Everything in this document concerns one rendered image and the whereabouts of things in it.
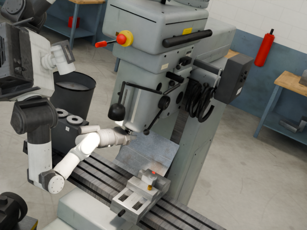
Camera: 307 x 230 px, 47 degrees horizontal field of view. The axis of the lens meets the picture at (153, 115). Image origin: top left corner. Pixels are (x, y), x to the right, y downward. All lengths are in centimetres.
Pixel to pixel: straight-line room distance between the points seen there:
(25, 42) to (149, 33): 46
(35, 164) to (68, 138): 57
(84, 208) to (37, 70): 77
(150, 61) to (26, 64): 48
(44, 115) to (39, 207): 176
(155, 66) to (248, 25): 439
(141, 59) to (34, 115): 48
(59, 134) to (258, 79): 426
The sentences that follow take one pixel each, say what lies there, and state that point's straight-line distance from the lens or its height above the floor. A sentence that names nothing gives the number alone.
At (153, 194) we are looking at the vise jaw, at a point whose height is 105.
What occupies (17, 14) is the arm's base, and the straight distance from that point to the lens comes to 149.
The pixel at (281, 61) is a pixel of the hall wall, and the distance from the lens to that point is 570.
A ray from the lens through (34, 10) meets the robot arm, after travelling 152.
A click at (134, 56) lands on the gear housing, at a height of 167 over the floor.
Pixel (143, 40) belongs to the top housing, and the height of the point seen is 178.
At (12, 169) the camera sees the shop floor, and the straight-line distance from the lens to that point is 343.
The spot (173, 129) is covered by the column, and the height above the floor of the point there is 118.
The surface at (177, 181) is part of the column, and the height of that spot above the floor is 86.
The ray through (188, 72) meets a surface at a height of 158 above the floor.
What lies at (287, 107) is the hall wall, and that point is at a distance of 583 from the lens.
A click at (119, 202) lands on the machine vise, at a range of 170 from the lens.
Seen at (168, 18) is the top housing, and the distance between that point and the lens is 133.
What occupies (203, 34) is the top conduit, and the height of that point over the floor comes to 180.
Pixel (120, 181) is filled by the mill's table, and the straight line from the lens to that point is 193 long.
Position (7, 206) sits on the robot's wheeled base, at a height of 61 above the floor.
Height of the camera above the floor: 212
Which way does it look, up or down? 26 degrees down
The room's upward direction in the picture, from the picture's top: 16 degrees clockwise
